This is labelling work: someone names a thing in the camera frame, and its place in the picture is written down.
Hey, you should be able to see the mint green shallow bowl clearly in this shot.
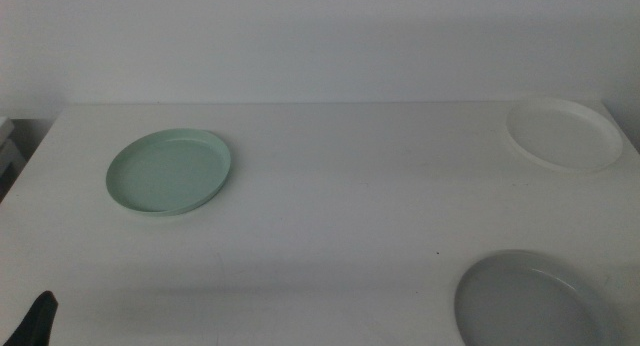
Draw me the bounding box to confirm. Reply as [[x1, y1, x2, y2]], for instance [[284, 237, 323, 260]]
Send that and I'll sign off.
[[104, 128, 233, 217]]

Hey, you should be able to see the grey shallow bowl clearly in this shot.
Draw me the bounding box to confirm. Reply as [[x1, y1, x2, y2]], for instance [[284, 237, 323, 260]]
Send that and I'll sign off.
[[453, 249, 621, 346]]

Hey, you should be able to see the white shallow bowl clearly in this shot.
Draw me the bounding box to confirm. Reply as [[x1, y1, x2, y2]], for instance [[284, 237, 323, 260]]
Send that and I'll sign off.
[[505, 96, 624, 173]]

